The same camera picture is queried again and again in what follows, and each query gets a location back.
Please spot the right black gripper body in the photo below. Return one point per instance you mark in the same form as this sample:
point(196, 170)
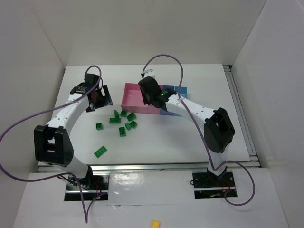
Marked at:
point(145, 95)

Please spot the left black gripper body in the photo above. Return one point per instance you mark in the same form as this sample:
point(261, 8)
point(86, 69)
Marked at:
point(102, 99)

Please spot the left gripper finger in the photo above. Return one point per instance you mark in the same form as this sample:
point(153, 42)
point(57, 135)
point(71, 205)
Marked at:
point(92, 107)
point(107, 97)

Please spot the green lego brick bottom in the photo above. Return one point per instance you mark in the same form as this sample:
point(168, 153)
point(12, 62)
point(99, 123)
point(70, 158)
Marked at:
point(100, 152)

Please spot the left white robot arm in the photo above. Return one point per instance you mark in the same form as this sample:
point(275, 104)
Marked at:
point(52, 142)

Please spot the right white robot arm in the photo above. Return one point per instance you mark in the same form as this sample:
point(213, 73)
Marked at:
point(214, 126)

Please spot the small pink container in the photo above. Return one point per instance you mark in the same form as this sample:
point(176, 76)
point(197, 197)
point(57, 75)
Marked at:
point(154, 110)

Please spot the large pink container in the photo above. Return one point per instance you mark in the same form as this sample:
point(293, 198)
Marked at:
point(132, 99)

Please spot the purple blue container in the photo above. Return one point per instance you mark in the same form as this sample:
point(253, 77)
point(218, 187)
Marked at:
point(167, 112)

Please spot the small green lego brick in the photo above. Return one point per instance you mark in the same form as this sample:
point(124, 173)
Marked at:
point(128, 126)

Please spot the yellow lego brick foreground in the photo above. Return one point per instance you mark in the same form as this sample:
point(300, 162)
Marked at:
point(155, 224)

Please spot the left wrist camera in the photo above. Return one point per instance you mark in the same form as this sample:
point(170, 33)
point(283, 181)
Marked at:
point(80, 90)

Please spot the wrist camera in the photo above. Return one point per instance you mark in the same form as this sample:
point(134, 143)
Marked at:
point(148, 72)
point(80, 90)

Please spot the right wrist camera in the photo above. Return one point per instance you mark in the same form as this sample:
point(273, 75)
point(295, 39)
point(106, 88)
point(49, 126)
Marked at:
point(148, 72)

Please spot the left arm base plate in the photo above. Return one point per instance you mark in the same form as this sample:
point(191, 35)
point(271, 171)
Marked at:
point(98, 190)

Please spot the aluminium rail front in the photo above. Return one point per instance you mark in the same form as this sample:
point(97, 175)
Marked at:
point(145, 167)

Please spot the aluminium rail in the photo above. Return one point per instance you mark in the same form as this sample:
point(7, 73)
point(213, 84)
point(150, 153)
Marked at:
point(145, 167)
point(253, 156)

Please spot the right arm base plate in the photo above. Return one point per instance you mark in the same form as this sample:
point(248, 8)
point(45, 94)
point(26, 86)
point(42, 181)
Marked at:
point(207, 188)

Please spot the aluminium rail right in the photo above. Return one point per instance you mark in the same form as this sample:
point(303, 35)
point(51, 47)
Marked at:
point(253, 156)

